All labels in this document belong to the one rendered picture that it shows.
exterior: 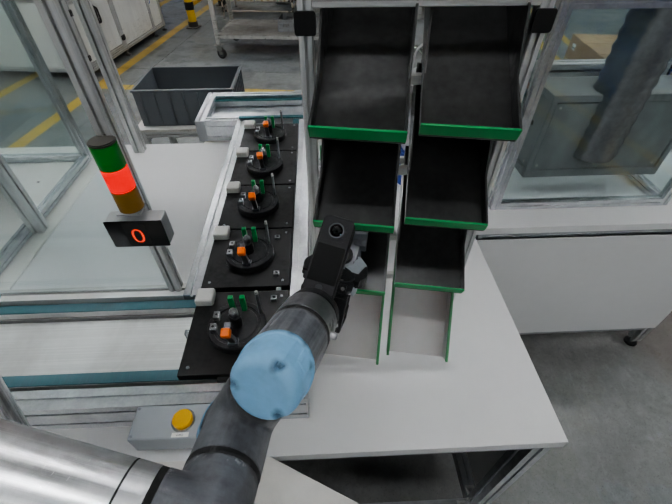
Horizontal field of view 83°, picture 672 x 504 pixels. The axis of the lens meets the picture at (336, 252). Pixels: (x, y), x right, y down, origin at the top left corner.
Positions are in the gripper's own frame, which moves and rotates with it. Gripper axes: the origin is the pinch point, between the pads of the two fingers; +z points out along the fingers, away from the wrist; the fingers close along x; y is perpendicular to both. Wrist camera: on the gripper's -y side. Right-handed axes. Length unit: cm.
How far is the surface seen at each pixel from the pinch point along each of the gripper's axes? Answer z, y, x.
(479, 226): 0.4, -10.5, 20.1
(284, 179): 71, 4, -38
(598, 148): 86, -28, 64
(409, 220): -1.0, -9.0, 9.2
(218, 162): 94, 8, -78
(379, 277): 6.6, 5.1, 6.5
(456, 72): 1.0, -31.8, 10.2
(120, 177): 0.4, -3.3, -46.4
